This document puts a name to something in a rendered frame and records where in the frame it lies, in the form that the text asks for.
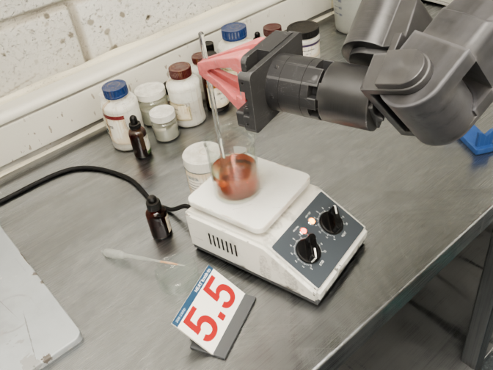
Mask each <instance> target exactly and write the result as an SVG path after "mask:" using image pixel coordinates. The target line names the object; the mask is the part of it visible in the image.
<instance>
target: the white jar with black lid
mask: <svg viewBox="0 0 493 370"><path fill-rule="evenodd" d="M288 31H293V32H301V33H302V47H303V56H306V57H315V58H320V57H321V53H320V34H319V24H318V23H316V22H315V21H297V22H294V23H291V24H290V25H288V27H287V32H288Z"/></svg>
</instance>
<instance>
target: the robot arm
mask: <svg viewBox="0 0 493 370"><path fill-rule="evenodd" d="M341 51H342V55H343V57H344V58H345V59H346V61H347V62H349V63H347V62H338V61H334V60H328V59H320V58H315V57H306V56H303V47H302V33H301V32H293V31H288V32H284V31H279V30H275V31H274V32H272V33H271V34H270V35H269V36H268V37H259V38H256V39H254V40H251V41H249V42H247V43H244V44H241V45H239V46H236V47H234V48H231V49H229V50H226V51H223V52H220V53H218V54H214V55H212V56H209V57H208V59H206V60H201V61H200V62H198V63H197V67H198V71H199V74H200V75H201V77H203V78H204V79H205V80H207V81H208V82H210V83H211V84H212V85H213V86H214V87H216V88H217V89H218V90H220V91H221V92H222V93H223V94H224V95H225V96H226V98H227V99H228V100H229V101H230V102H231V103H232V104H233V105H234V106H235V107H236V108H237V109H238V110H237V111H236V116H237V121H238V125H239V126H241V127H244V128H245V129H246V130H247V131H252V132H255V133H259V132H261V131H262V130H263V128H264V127H265V126H266V125H267V124H268V123H269V122H270V121H271V120H272V119H273V118H274V117H275V116H276V115H277V114H278V113H279V112H286V113H290V114H293V115H299V116H303V117H309V118H312V119H316V120H323V121H326V122H330V123H336V124H339V125H343V126H349V127H352V128H359V129H362V130H366V131H375V130H376V129H377V128H379V127H380V125H381V122H382V121H384V118H387V120H388V121H389V122H390V123H391V124H392V125H393V126H394V127H395V128H396V130H397V131H398V132H399V133H400V134H401V135H406V136H416V137H417V138H418V139H419V140H420V141H421V142H422V143H424V144H427V145H431V146H441V145H447V144H450V143H452V142H455V141H456V140H458V139H460V138H461V137H463V136H464V135H465V134H466V133H467V132H468V131H469V130H470V129H471V128H472V127H473V125H474V124H475V123H476V121H477V120H478V119H479V118H480V116H481V115H482V114H483V113H484V112H485V111H486V109H487V108H488V107H489V106H490V104H491V103H492V102H493V0H453V1H452V2H451V3H450V4H449V5H448V6H446V7H443V8H442V9H441V10H440V11H439V12H438V14H437V15H436V16H435V18H434V19H433V18H432V17H431V16H430V14H429V13H428V10H427V9H426V8H425V6H424V5H423V3H422V2H421V0H361V3H360V5H359V8H358V10H357V13H356V15H355V17H354V20H353V22H352V25H351V28H350V29H349V31H348V34H347V37H346V40H345V42H344V44H343V47H342V50H341ZM220 68H231V69H232V70H234V71H235V72H237V76H236V75H233V74H231V73H228V72H226V71H224V70H221V69H220Z"/></svg>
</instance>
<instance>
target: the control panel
mask: <svg viewBox="0 0 493 370"><path fill-rule="evenodd" d="M333 205H336V206H337V207H338V211H339V214H340V217H341V219H342V221H343V230H342V231H341V232H340V233H339V234H336V235H332V234H329V233H327V232H326V231H325V230H324V229H323V228H322V227H321V225H320V216H321V215H322V214H323V213H324V212H326V211H328V210H330V208H331V207H333ZM310 218H313V219H314V220H315V223H314V224H311V223H310V221H309V219H310ZM302 228H305V229H306V230H307V232H306V233H302V232H301V229H302ZM363 228H364V227H363V226H362V225H360V224H359V223H358V222H357V221H356V220H355V219H354V218H353V217H351V216H350V215H349V214H348V213H346V212H345V211H344V210H343V209H342V208H341V207H339V206H338V205H337V204H336V203H335V202H333V201H332V200H331V199H330V198H329V197H327V196H326V195H325V194H324V193H323V192H320V193H319V194H318V195H317V196H316V197H315V199H314V200H313V201H312V202H311V203H310V204H309V206H308V207H307V208H306V209H305V210H304V211H303V212H302V213H301V214H300V215H299V216H298V217H297V219H296V220H295V221H294V222H293V223H292V225H291V226H290V227H289V228H288V229H287V230H286V232H284V234H283V235H281V237H280V238H279V239H278V240H277V241H276V242H275V243H274V245H273V246H272V248H273V250H274V251H276V252H277V253H278V254H279V255H280V256H282V257H283V258H284V259H285V260H286V261H287V262H288V263H289V264H290V265H291V266H293V267H294V268H295V269H296V270H297V271H298V272H300V273H301V274H302V275H303V276H305V277H306V278H307V279H308V280H309V281H310V282H311V283H312V284H313V285H314V286H316V287H317V288H320V287H321V285H322V284H323V283H324V281H325V280H326V279H327V278H328V276H329V275H330V273H331V272H332V270H333V269H334V268H335V267H336V265H337V264H338V262H339V261H340V259H341V258H342V257H343V256H344V255H345V253H346V252H347V250H348V249H349V248H350V246H351V245H352V244H353V243H354V241H355V240H356V238H357V237H358V235H360V233H361V232H362V230H363ZM311 233H314V234H315V236H316V241H317V244H318V245H319V247H320V248H321V258H320V259H319V260H318V261H317V262H316V263H314V264H307V263H305V262H303V261H302V260H301V259H300V258H299V257H298V255H297V254H296V245H297V243H298V242H299V241H300V240H302V239H306V238H307V237H308V236H309V235H310V234H311Z"/></svg>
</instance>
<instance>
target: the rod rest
mask: <svg viewBox="0 0 493 370"><path fill-rule="evenodd" d="M460 140H461V141H462V142H463V143H464V144H465V145H466V146H467V147H468V148H469V149H470V150H471V151H472V152H473V153H474V154H475V155H480V154H483V153H489V152H493V128H491V129H489V130H488V131H487V132H486V133H485V134H484V133H483V132H482V131H481V130H480V129H479V128H477V127H476V126H475V125H473V127H472V128H471V129H470V130H469V131H468V132H467V133H466V134H465V135H464V136H463V137H461V138H460Z"/></svg>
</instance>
